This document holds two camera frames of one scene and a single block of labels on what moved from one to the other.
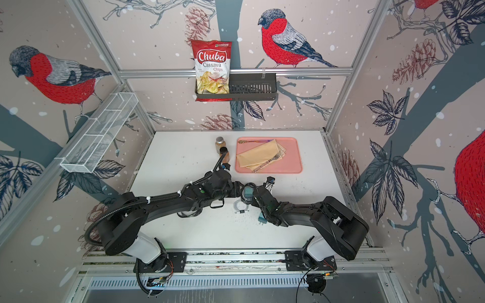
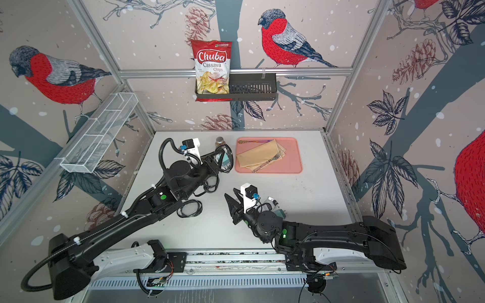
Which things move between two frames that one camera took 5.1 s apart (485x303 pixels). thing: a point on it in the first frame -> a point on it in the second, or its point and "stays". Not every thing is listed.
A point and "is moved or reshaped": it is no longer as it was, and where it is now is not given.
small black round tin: (248, 192) is moved or reshaped
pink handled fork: (280, 154) stays
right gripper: (254, 202) -> (237, 213)
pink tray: (291, 163) stays
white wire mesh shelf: (88, 151) stays
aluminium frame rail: (238, 72) stays
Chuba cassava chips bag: (212, 60) stays
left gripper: (236, 187) -> (209, 163)
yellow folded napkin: (252, 158) stays
